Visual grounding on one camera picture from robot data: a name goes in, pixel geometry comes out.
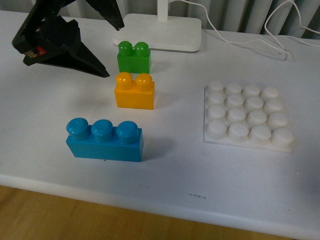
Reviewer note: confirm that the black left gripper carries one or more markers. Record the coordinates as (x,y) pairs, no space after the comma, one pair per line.
(46,38)

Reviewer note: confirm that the yellow two-stud block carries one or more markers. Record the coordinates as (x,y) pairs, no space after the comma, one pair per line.
(135,94)

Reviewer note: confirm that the green two-stud block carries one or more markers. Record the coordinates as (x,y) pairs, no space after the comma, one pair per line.
(135,59)

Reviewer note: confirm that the white studded base plate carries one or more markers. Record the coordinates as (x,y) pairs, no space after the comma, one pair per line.
(246,117)

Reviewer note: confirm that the white lamp stand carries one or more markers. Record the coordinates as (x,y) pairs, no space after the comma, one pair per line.
(161,31)

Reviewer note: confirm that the blue three-stud block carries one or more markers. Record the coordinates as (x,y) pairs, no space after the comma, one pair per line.
(104,141)

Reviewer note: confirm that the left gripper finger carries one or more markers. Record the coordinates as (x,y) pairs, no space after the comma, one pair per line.
(109,10)

